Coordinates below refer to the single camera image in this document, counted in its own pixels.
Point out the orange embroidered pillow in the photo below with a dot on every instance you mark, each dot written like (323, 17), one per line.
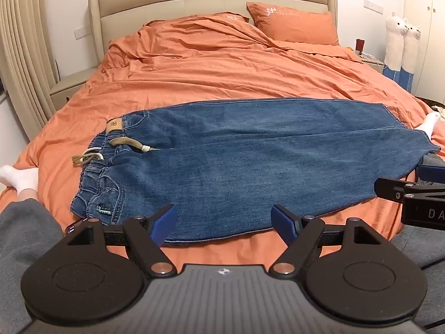
(299, 24)

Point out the white alpaca plush toy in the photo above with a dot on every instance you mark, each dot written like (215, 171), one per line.
(412, 52)
(394, 41)

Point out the beige pleated curtain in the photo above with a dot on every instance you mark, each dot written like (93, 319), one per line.
(24, 41)

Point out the white wall switch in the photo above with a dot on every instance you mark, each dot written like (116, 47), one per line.
(79, 33)

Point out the black smartphone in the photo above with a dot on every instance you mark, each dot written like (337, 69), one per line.
(73, 227)

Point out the white nightstand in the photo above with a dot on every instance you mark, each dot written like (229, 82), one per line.
(375, 66)

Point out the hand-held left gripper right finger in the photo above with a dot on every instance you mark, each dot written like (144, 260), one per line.
(283, 223)

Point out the person's left leg grey trousers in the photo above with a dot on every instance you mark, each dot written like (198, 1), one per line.
(21, 243)

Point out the beige knitted cloth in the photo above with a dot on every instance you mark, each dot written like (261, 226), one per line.
(439, 112)

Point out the blue denim pants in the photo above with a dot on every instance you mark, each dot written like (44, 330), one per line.
(243, 167)

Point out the orange bed cover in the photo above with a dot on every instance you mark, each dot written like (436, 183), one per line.
(208, 69)

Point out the person's foot white sock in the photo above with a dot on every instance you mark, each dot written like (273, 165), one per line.
(19, 179)
(424, 123)

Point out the person's leg grey trousers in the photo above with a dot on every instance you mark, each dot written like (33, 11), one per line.
(21, 243)
(417, 250)

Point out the person's right leg grey trousers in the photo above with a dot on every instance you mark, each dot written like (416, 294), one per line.
(417, 250)

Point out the person's right foot white sock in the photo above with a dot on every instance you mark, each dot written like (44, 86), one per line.
(424, 123)

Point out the dark red box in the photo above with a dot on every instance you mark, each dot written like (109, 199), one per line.
(360, 46)

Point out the beige upholstered headboard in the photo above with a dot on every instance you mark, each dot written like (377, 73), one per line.
(173, 0)

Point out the person's left foot white sock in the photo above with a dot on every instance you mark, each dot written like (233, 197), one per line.
(19, 179)

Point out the beige nightstand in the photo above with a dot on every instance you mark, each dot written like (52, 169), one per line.
(69, 83)

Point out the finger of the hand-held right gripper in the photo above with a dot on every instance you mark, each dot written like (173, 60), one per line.
(391, 188)
(431, 173)

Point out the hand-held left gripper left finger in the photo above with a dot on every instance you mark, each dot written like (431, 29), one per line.
(163, 223)

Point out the dark window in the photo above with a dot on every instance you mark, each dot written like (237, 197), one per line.
(2, 88)

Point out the white wall socket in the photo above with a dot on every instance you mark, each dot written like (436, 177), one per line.
(372, 6)

